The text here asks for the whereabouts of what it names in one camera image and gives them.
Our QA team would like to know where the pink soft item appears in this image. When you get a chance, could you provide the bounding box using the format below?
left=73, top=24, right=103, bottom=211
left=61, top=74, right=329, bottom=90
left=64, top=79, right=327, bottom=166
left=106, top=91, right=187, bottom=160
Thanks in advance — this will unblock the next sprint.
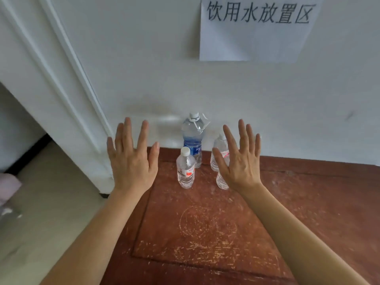
left=0, top=172, right=23, bottom=207

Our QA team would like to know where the person's right hand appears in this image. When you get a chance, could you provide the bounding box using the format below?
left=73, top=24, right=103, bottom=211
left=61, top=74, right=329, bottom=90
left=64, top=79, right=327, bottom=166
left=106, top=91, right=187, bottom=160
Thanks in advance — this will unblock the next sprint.
left=212, top=119, right=262, bottom=194

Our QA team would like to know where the person's left hand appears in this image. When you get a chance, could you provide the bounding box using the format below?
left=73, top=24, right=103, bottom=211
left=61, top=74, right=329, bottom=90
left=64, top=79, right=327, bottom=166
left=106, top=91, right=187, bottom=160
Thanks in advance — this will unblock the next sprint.
left=106, top=117, right=161, bottom=194

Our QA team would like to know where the white door frame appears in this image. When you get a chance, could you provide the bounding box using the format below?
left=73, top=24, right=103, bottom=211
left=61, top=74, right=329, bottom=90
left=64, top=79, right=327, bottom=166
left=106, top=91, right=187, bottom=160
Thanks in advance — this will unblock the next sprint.
left=0, top=0, right=119, bottom=200

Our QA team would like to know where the person's right forearm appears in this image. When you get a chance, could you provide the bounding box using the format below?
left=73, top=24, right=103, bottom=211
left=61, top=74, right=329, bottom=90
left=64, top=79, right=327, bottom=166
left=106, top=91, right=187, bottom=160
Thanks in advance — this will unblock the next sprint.
left=236, top=182, right=370, bottom=285

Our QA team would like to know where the person's left forearm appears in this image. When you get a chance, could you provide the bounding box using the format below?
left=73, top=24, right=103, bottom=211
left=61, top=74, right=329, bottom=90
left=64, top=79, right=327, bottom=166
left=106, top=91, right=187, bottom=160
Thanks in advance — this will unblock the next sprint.
left=40, top=186, right=151, bottom=285

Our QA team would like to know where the white paper sign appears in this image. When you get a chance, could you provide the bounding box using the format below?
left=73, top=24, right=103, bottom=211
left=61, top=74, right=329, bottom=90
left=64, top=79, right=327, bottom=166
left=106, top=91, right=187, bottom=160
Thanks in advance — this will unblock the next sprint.
left=199, top=0, right=326, bottom=63

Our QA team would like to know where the blue label water bottle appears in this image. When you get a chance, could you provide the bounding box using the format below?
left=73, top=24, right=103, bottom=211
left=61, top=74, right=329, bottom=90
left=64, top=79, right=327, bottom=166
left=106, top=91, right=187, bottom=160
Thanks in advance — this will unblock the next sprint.
left=181, top=112, right=211, bottom=169

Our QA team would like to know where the small red label water bottle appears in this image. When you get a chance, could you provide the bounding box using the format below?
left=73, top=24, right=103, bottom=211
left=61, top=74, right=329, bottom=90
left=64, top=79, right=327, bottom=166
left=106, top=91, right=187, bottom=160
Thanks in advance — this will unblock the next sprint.
left=216, top=168, right=230, bottom=190
left=176, top=146, right=196, bottom=189
left=210, top=133, right=230, bottom=172

